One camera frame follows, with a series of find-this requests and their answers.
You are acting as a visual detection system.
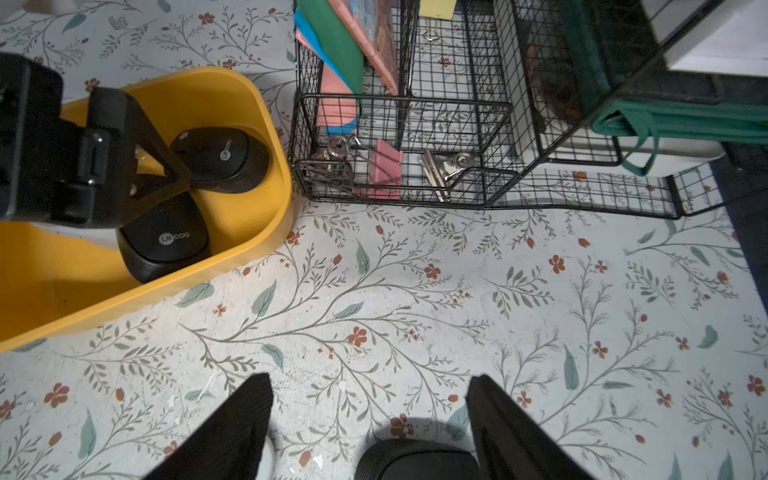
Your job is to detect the pink sticky notes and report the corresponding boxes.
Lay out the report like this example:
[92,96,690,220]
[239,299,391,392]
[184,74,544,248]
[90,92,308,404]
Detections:
[367,139,404,200]

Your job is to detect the white mouse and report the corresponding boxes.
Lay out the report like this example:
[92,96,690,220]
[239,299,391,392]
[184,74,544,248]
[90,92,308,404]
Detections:
[255,436,276,480]

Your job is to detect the black ribbed mouse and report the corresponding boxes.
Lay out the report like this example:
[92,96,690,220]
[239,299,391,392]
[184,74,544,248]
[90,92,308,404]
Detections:
[170,127,271,194]

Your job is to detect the black Lecoo mouse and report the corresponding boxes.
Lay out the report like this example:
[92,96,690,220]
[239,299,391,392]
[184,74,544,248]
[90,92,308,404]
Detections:
[117,193,211,283]

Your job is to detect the yellow plastic storage box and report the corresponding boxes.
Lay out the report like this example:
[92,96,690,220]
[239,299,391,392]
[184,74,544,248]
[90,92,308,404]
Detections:
[1,67,293,351]

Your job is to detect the black wire desk organizer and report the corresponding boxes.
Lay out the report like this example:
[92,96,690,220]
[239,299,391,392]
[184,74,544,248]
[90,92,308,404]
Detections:
[287,0,768,220]

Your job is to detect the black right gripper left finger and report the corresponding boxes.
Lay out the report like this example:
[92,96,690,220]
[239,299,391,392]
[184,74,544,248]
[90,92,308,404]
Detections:
[146,373,274,480]

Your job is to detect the colourful paper sheets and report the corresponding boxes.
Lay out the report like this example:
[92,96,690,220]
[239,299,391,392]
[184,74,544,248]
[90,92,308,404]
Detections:
[294,1,400,136]

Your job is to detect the silver binder clip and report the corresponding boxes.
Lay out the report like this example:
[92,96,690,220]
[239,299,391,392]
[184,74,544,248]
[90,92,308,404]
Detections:
[421,150,476,203]

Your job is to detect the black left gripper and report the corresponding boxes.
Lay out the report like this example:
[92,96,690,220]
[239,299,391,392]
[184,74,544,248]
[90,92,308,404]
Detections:
[1,53,191,228]

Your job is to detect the stacked white notebooks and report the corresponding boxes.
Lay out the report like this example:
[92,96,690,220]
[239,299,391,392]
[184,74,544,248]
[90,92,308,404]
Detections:
[664,0,767,77]

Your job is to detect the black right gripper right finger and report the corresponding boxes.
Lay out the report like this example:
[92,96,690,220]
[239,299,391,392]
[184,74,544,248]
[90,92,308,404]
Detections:
[466,375,592,480]

